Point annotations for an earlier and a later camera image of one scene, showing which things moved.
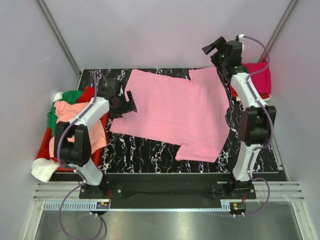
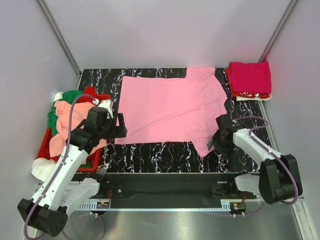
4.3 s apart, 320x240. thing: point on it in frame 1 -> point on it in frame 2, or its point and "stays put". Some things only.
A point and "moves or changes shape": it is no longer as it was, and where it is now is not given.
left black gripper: x=129 y=106 -> x=120 y=131
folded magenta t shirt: x=260 y=75 stays put
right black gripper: x=217 y=44 -> x=213 y=140
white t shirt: x=43 y=169 stays put
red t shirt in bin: x=88 y=93 stays put
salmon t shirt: x=65 y=111 stays put
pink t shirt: x=193 y=116 moves or changes shape
